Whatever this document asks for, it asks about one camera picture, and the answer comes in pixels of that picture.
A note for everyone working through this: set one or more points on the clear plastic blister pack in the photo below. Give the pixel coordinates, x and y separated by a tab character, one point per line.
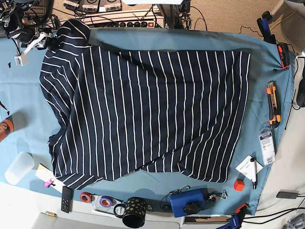
267	146

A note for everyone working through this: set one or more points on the black mug gold dots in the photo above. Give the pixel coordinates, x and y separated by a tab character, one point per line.
132	212

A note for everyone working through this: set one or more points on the orange black clamp right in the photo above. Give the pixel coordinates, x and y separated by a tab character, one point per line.
283	51

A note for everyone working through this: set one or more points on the metal carabiner keys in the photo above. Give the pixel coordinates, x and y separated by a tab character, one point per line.
216	196

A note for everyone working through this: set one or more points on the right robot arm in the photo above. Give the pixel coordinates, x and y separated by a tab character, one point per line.
29	24

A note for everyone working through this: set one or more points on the black remote control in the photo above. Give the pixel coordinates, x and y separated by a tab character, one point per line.
66	199

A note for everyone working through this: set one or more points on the navy white striped t-shirt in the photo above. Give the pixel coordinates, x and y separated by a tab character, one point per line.
121	112

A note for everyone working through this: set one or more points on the white paper card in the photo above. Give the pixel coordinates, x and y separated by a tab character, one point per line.
245	167

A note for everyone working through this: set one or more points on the translucent plastic cup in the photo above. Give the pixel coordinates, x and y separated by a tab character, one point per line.
22	164

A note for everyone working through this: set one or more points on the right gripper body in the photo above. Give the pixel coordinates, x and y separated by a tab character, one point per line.
40	43

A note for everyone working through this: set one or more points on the purple tape roll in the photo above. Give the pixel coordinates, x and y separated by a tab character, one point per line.
106	201

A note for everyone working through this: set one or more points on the orange can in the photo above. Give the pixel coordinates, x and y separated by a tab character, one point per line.
6	128

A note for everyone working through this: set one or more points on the red tape roll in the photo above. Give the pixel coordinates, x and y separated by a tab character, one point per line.
86	197

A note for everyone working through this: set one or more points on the white power strip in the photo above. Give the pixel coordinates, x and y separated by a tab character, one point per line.
148	21

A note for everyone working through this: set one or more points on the blue clamp top right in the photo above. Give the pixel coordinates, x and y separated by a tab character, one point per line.
263	24

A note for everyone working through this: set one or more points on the light blue tablecloth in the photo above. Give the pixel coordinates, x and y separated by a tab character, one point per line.
35	122

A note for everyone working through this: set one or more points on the red cube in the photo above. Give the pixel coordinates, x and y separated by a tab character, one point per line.
239	185

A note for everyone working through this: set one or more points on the white cardboard sheet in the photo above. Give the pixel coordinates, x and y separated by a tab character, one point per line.
44	174

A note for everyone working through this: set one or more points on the blue box with black knob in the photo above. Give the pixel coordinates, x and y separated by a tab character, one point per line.
187	203

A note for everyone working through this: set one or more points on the orange black utility knife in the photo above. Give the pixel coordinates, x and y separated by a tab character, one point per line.
274	110

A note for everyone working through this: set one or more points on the white marker pen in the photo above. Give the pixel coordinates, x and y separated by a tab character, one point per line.
253	172

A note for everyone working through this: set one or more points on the blue orange clamp bottom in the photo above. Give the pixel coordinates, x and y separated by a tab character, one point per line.
236	219

